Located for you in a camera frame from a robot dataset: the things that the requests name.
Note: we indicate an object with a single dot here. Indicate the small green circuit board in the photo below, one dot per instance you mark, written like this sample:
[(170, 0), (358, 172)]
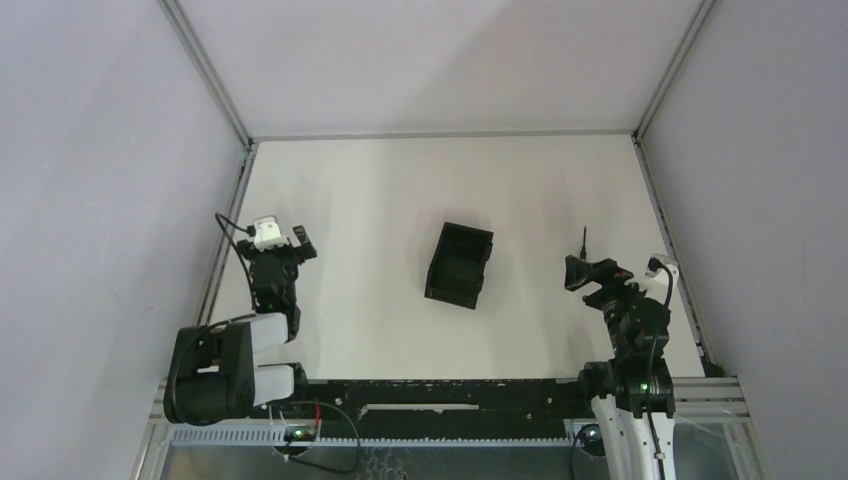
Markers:
[(300, 435)]

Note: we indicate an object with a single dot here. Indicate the black plastic bin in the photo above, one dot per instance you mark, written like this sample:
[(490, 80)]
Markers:
[(456, 271)]

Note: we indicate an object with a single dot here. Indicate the black mounting rail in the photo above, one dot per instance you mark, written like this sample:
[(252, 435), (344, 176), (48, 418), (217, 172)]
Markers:
[(500, 409)]

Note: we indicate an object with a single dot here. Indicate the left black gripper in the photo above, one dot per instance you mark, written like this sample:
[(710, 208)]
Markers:
[(277, 252)]

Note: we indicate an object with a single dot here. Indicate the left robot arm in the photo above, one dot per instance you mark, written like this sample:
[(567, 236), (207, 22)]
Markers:
[(214, 374)]

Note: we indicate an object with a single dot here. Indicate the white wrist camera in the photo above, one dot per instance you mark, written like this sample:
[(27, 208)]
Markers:
[(268, 234), (660, 277)]

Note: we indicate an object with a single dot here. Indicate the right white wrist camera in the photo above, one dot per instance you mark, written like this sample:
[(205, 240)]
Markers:
[(660, 277)]

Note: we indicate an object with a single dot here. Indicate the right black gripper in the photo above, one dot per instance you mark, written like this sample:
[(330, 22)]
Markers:
[(602, 287)]

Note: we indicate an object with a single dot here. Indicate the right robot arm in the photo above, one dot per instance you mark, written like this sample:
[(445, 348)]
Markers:
[(631, 394)]

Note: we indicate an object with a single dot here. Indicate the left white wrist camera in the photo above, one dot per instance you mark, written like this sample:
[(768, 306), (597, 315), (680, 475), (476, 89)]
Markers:
[(268, 234)]

